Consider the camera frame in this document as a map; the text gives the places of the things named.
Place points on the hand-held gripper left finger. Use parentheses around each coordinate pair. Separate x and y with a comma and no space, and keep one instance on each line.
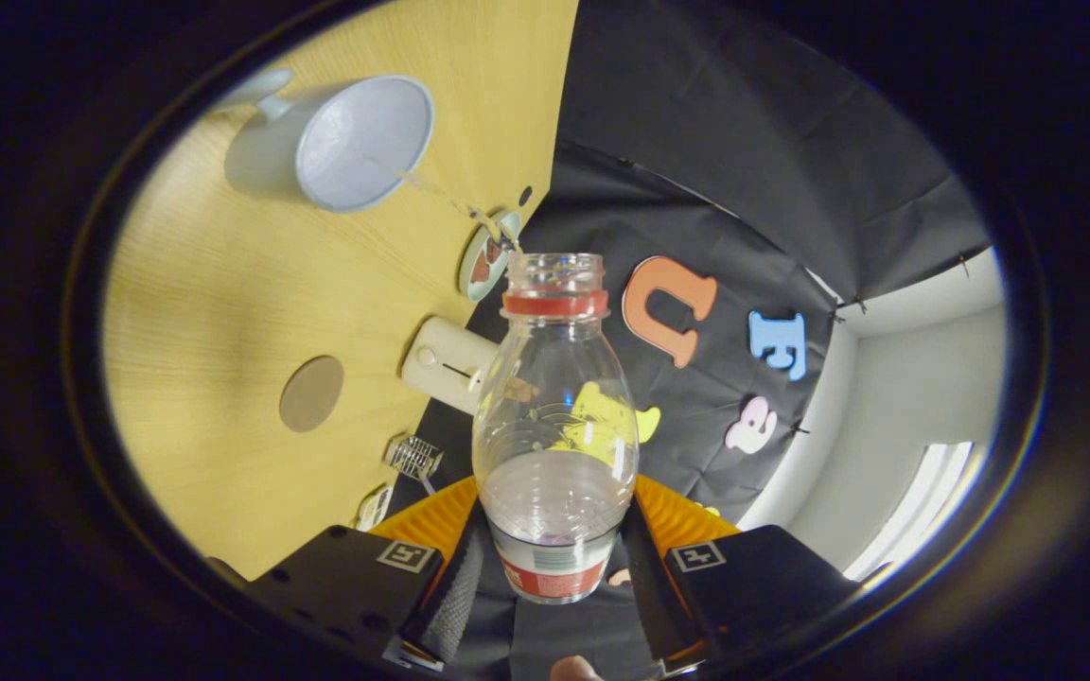
(455,596)

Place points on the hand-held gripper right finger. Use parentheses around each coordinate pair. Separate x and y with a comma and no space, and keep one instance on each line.
(659,596)

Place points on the clear plastic juice bottle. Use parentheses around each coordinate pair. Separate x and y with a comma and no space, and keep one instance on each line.
(554,492)

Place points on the pale grey cup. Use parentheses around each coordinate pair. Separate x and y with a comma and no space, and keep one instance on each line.
(360,142)

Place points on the metal spoon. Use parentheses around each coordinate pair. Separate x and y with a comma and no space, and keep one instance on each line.
(428,484)

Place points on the white divided snack tray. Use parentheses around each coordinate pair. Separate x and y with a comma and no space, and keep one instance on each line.
(374,509)

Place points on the white toaster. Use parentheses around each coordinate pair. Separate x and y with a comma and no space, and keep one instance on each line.
(441,364)

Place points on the large ceiling light panel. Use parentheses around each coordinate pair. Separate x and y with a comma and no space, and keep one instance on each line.
(919,501)

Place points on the pale green plate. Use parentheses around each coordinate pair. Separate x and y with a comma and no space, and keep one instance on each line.
(469,284)

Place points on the brown sausage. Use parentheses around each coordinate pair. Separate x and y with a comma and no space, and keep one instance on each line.
(494,251)
(480,271)

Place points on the wooden table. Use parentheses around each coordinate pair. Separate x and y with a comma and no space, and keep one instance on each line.
(223,303)

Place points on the black backdrop cloth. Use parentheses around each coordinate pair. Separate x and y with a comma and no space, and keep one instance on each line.
(744,142)

